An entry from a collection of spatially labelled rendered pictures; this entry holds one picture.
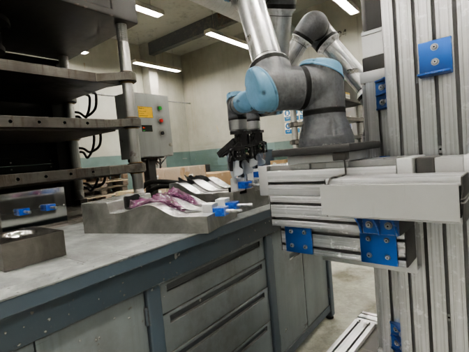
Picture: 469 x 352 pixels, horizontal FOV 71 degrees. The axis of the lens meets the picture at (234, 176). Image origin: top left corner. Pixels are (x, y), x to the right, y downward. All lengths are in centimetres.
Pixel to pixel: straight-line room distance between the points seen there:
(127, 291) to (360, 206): 64
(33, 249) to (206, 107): 934
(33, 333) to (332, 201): 71
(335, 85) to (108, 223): 86
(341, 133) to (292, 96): 16
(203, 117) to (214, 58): 174
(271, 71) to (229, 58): 893
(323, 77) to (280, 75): 12
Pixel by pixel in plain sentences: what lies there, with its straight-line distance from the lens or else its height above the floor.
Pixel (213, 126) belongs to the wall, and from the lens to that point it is 997.
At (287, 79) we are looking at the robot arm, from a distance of 88.
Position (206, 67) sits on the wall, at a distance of 1030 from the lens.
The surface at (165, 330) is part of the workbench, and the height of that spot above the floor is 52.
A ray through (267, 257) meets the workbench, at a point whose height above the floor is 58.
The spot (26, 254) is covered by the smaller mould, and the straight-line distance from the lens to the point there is 102.
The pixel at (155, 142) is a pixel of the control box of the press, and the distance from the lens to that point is 217.
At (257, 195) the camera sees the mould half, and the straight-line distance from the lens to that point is 145.
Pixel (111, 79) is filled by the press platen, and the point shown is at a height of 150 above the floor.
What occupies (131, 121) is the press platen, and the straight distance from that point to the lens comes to 191.
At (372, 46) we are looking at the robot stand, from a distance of 117.
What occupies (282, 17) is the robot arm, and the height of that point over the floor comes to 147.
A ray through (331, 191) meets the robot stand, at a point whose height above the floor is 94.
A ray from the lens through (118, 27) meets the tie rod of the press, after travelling 206.
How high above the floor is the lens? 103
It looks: 3 degrees down
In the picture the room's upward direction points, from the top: 5 degrees counter-clockwise
